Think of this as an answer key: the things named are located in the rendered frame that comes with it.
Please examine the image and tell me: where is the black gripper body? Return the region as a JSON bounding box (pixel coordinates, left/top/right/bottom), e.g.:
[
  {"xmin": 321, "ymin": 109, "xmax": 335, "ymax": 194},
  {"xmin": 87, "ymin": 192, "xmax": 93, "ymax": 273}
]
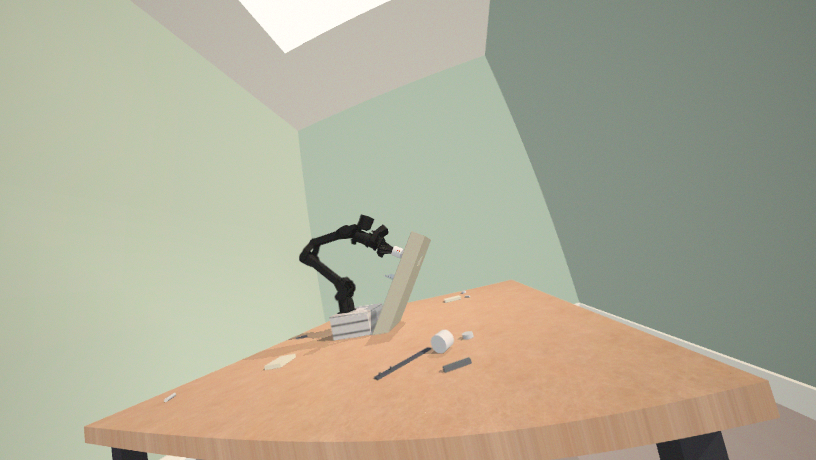
[{"xmin": 362, "ymin": 230, "xmax": 384, "ymax": 258}]

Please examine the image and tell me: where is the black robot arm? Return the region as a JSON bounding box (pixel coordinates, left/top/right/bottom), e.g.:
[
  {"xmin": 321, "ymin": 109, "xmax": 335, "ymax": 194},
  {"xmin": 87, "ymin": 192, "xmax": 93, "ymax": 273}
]
[{"xmin": 299, "ymin": 214, "xmax": 374, "ymax": 314}]

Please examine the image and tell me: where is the beige service panel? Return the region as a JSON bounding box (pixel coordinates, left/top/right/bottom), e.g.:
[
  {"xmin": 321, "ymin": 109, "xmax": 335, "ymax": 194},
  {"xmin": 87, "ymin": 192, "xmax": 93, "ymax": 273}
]
[{"xmin": 372, "ymin": 231, "xmax": 431, "ymax": 335}]

